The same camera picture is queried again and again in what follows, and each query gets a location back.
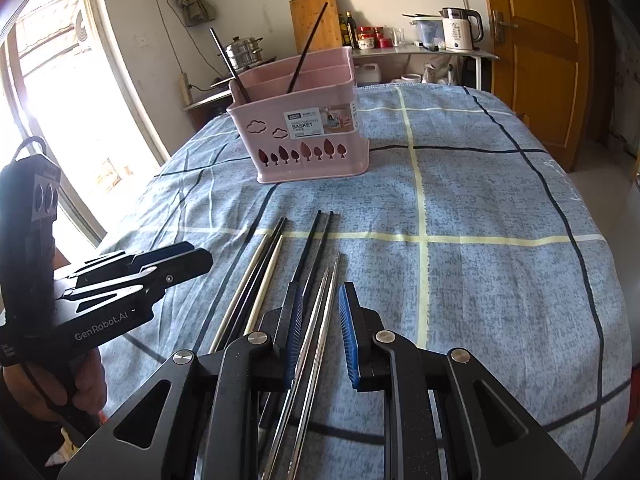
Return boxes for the metal door handle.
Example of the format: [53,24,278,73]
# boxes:
[491,10,519,43]

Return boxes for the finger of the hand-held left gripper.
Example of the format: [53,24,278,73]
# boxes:
[55,241,197,287]
[54,248,214,312]

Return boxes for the person's left hand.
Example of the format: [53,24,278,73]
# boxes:
[0,347,109,429]

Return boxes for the pink plastic basket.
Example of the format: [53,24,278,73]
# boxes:
[226,46,372,184]

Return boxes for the blue checked bedsheet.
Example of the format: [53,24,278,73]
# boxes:
[97,82,633,480]

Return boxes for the white counter table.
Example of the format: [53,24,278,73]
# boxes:
[350,44,499,88]

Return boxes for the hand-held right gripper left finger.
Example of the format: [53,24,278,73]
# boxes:
[56,280,307,480]

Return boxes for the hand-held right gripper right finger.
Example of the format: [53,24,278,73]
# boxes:
[337,281,583,480]

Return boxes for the clear plastic container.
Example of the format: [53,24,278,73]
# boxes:
[402,12,446,50]

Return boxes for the wooden door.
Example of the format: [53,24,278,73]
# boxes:
[477,0,593,173]

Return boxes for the steel steamer pot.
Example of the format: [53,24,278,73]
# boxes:
[224,35,264,70]

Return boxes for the plastic bag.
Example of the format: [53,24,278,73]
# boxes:
[422,55,456,85]

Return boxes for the wooden cutting board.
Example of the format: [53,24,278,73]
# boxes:
[289,0,340,56]

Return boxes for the white plastic jug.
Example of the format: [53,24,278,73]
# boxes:
[356,62,382,87]

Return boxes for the white electric kettle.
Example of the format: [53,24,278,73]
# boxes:
[440,6,484,53]

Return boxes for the cooker shelf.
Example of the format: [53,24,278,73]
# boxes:
[181,87,236,133]

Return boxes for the window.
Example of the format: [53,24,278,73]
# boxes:
[0,0,173,261]

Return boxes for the light wooden chopstick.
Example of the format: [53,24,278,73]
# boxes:
[244,235,284,335]
[208,232,268,353]

